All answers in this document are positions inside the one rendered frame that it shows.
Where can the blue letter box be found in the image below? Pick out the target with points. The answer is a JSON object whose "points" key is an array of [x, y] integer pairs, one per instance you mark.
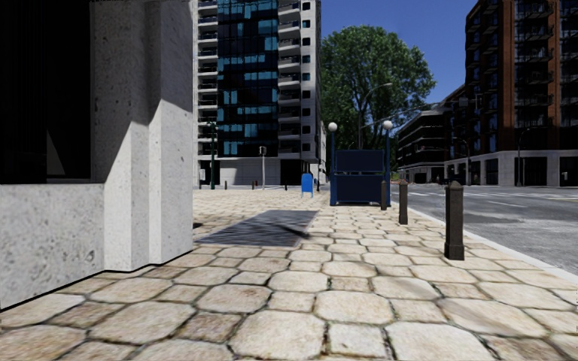
{"points": [[307, 184]]}

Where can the dark stairway railing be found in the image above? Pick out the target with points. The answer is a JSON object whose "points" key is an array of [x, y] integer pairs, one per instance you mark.
{"points": [[359, 178]]}

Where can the green pole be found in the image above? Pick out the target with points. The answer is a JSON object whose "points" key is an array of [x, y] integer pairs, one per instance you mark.
{"points": [[212, 153]]}

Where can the grey street lamp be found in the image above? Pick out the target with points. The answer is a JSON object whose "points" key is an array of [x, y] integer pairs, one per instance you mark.
{"points": [[361, 117], [467, 158]]}

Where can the glass and concrete tower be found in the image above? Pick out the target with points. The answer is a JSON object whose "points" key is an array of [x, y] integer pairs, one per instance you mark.
{"points": [[253, 81]]}

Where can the tree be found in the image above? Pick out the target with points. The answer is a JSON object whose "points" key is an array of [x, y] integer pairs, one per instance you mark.
{"points": [[370, 72]]}

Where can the dark low building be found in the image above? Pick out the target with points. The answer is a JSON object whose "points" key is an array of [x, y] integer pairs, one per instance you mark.
{"points": [[422, 140]]}

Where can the pale concrete building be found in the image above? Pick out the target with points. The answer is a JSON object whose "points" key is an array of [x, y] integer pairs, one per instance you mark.
{"points": [[135, 135]]}

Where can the red brick building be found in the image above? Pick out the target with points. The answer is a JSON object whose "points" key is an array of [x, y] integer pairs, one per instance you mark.
{"points": [[515, 90]]}

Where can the white box on a post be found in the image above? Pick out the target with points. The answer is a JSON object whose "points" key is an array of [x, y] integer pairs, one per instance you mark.
{"points": [[263, 162]]}

